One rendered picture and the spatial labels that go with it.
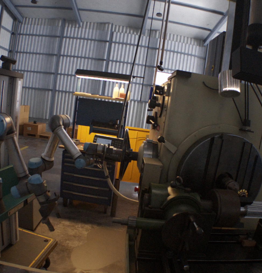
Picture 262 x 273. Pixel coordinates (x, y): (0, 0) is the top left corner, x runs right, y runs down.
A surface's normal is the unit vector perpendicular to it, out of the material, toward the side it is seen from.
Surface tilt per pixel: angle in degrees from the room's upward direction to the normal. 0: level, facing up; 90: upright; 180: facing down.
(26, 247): 0
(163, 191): 28
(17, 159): 83
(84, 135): 90
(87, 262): 0
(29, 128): 90
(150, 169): 90
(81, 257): 0
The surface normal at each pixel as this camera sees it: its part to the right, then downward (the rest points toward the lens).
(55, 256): 0.15, -0.98
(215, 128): 0.04, 0.16
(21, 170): 0.62, 0.07
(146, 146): 0.14, -0.68
